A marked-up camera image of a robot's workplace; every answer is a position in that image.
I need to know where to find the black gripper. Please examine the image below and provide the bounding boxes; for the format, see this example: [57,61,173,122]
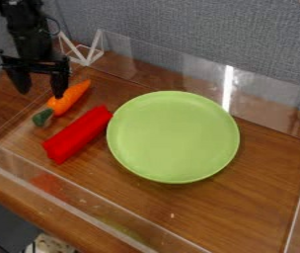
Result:
[0,31,69,99]

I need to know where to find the orange toy carrot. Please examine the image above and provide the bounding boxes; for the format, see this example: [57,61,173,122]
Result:
[33,79,91,127]

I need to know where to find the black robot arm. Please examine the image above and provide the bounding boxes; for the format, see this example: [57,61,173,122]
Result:
[0,0,69,99]

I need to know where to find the light green plate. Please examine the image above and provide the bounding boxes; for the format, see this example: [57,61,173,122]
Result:
[107,91,240,184]

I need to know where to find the clear acrylic corner bracket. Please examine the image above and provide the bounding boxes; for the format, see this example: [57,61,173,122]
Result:
[57,30,104,66]

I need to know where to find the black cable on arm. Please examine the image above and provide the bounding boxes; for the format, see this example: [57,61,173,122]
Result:
[47,16,63,38]

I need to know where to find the clear acrylic enclosure walls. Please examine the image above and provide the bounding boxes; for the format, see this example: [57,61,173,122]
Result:
[0,31,300,253]

